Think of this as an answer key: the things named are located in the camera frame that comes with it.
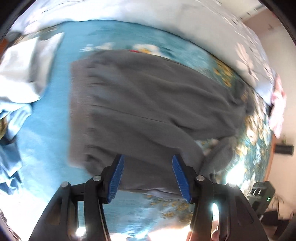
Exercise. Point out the teal floral bed blanket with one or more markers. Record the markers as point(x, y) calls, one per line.
point(44, 138)

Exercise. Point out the grey-blue daisy duvet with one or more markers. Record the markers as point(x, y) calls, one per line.
point(205, 23)

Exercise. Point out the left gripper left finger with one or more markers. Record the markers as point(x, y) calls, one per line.
point(59, 220)

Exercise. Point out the blue fleece garment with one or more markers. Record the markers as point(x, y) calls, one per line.
point(13, 116)

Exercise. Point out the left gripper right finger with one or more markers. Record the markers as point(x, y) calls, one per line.
point(237, 219)

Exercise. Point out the pink clothing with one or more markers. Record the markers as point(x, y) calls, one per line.
point(279, 101)

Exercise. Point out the grey fleece sweatpants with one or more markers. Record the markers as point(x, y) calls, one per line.
point(149, 108)

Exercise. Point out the light blue garment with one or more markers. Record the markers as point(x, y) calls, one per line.
point(25, 70)

